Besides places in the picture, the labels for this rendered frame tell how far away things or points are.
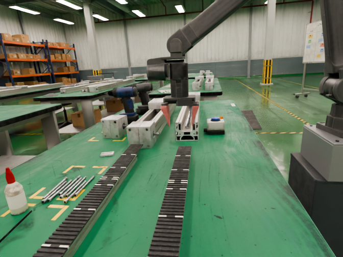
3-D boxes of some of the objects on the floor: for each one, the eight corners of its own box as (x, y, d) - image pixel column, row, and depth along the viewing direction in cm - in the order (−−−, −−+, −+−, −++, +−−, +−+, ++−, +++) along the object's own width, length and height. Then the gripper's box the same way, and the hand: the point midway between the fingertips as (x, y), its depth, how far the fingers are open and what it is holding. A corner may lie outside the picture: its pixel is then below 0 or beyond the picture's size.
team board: (292, 98, 624) (299, 24, 569) (307, 96, 631) (316, 23, 577) (340, 106, 481) (356, 9, 426) (359, 104, 489) (377, 8, 434)
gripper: (158, 80, 66) (161, 129, 71) (198, 78, 65) (199, 128, 69) (161, 79, 73) (164, 123, 77) (198, 77, 71) (199, 123, 76)
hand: (180, 123), depth 73 cm, fingers open, 8 cm apart
